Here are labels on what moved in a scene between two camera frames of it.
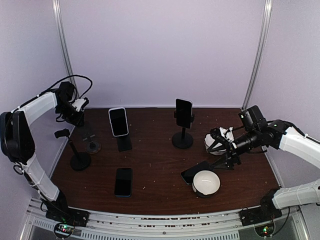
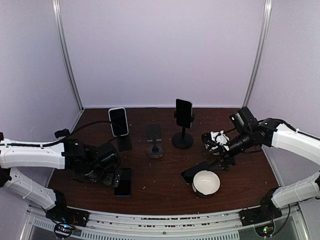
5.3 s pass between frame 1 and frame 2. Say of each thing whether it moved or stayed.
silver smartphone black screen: stayed
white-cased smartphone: stayed
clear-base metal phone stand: moved
